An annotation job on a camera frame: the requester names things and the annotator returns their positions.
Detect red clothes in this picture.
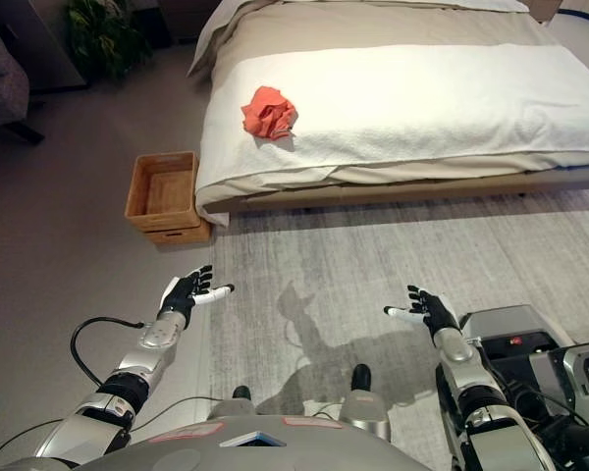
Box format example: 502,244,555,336
240,85,299,143

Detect silver right robot leg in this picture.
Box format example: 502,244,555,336
338,363,392,443

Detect grey armchair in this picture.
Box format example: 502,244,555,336
0,7,46,146

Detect dark wooden nightstand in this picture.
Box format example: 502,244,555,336
157,0,223,44

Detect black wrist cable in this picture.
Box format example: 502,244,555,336
71,316,146,389

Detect bed with white blanket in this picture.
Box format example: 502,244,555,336
187,0,589,228

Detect white pillow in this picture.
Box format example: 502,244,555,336
421,0,529,14

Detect silver robot leg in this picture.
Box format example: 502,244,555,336
206,385,256,423
338,363,392,443

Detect white bed blanket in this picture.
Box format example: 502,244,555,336
195,42,589,212

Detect wooden box under basket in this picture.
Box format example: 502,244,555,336
141,220,212,246

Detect thin black floor cable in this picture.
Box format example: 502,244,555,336
127,394,213,433

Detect green potted plant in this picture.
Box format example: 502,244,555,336
67,0,153,82

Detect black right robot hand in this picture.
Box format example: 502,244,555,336
383,284,461,342

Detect grey robot torso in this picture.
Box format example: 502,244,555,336
78,415,455,471

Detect silver left robot leg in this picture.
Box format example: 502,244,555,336
206,385,256,423

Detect tan bed frame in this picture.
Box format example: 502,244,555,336
205,164,589,215

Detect woven wicker basket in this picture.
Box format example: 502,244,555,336
124,150,201,231

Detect dark cabinet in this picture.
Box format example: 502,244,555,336
0,0,87,92

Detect grey robot torso and legs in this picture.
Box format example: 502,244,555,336
208,188,589,471

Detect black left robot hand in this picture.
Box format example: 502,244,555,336
157,264,236,329

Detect white round seat blue trim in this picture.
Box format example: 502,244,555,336
549,0,589,63

